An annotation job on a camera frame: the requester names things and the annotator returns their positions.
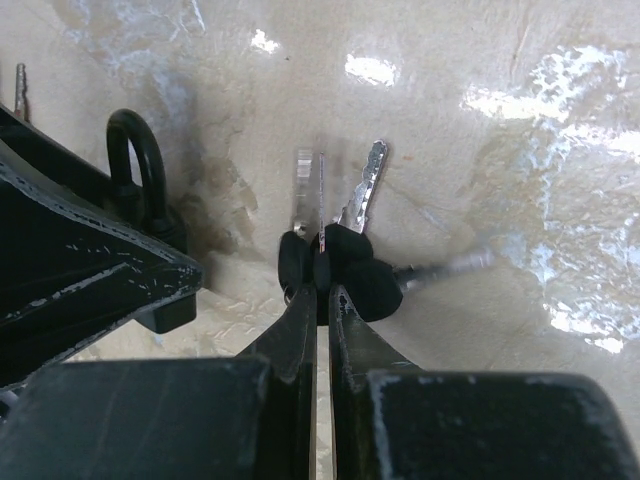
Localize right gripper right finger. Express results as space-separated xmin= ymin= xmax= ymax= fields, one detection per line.
xmin=329 ymin=286 xmax=639 ymax=479

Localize black orange-padlock keys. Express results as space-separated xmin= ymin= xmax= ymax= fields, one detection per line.
xmin=14 ymin=63 xmax=29 ymax=121

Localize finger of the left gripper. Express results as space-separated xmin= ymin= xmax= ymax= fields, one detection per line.
xmin=1 ymin=110 xmax=204 ymax=388

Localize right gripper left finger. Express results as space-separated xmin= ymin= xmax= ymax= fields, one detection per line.
xmin=1 ymin=286 xmax=317 ymax=479

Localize black padlock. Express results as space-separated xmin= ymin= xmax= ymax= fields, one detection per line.
xmin=104 ymin=108 xmax=199 ymax=335

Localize black padlock key bunch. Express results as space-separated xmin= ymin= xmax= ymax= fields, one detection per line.
xmin=278 ymin=140 xmax=495 ymax=325

